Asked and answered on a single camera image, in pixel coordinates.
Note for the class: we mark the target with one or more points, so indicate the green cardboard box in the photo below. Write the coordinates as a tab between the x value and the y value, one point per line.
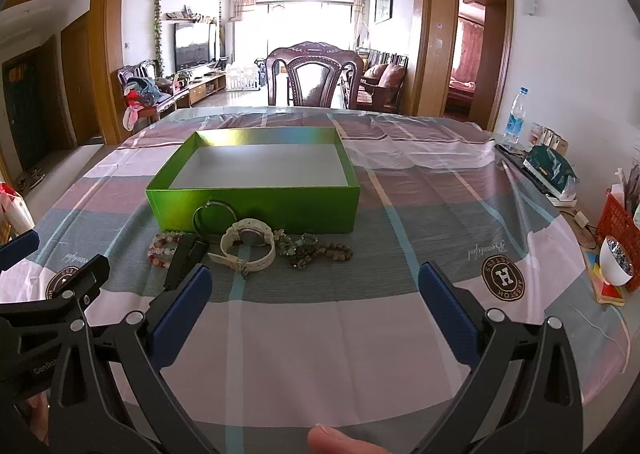
299	179

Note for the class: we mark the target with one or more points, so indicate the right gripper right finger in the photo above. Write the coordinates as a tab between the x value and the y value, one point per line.
544	410

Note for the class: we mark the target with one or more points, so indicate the white bowl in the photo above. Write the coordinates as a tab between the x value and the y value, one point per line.
615	264

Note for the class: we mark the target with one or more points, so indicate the person's right hand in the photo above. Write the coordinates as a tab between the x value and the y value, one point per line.
323	439

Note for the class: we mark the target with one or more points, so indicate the dark green box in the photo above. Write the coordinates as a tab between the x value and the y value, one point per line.
553	171

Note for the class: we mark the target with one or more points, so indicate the chair with piled clothes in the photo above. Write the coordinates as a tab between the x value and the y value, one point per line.
147	97

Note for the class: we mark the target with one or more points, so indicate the framed wall picture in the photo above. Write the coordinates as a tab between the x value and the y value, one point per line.
383	10

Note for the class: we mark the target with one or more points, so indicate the wooden sofa with cushions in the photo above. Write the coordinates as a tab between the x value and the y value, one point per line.
382	83

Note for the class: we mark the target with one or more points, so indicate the plaid tablecloth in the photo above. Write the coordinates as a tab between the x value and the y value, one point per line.
350	344

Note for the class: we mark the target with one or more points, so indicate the silver metal bangle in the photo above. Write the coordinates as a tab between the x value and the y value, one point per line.
213	218

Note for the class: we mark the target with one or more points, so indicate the wooden tv cabinet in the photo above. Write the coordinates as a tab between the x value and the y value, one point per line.
198	90

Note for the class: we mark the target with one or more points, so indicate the black wrist watch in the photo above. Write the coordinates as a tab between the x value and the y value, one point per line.
189	253

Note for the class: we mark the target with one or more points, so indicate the green stone flower jewelry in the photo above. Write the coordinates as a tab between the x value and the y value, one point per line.
288	246

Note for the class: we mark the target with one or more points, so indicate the colourful coaster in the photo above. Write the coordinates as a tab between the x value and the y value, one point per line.
605	294

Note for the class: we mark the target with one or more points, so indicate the red plastic basket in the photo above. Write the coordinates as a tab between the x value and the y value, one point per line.
616	222

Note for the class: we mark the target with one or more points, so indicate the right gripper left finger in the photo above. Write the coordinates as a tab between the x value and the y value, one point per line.
143	343

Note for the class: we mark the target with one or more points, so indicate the person's left hand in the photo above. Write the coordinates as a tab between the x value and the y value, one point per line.
38	406

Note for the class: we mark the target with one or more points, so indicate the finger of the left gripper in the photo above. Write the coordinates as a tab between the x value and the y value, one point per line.
79	291
18	249

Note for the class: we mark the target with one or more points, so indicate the flat screen television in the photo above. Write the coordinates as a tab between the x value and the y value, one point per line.
194	44

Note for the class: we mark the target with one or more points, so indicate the dark wooden dining chair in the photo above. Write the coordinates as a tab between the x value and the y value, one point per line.
313	71

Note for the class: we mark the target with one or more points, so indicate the white wrist watch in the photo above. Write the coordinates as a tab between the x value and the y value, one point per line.
251	233

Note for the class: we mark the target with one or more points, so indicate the clear plastic water bottle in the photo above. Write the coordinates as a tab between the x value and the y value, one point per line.
514	126

